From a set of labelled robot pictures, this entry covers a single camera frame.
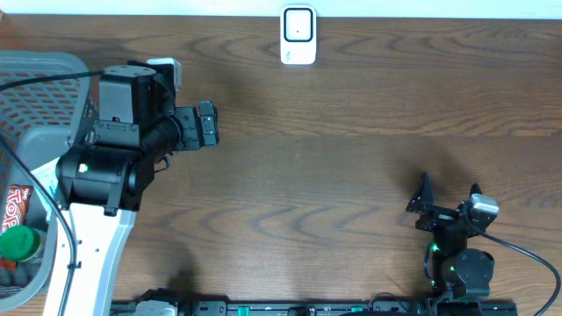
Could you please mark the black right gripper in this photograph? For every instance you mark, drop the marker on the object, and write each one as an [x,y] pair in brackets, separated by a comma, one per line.
[421,204]

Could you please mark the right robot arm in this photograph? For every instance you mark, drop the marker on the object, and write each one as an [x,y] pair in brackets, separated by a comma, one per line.
[458,272]

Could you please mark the white barcode scanner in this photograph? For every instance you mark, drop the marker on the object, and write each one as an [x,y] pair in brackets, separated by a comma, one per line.
[298,34]

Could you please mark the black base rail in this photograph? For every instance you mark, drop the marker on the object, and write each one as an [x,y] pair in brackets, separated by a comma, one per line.
[163,302]

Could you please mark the grey plastic basket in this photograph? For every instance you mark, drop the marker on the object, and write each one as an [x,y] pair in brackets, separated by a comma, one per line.
[39,122]

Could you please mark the teal snack packet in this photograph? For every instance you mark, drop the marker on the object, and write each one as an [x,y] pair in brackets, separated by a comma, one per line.
[46,175]

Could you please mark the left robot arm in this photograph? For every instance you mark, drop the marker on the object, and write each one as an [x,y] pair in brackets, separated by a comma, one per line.
[102,176]

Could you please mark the green lid jar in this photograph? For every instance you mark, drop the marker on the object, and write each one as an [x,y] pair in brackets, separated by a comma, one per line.
[23,244]

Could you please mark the red snack bar wrapper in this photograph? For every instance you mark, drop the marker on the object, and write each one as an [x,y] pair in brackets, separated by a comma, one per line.
[17,206]

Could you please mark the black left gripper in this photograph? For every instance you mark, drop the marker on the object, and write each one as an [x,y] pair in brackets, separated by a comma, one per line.
[205,122]

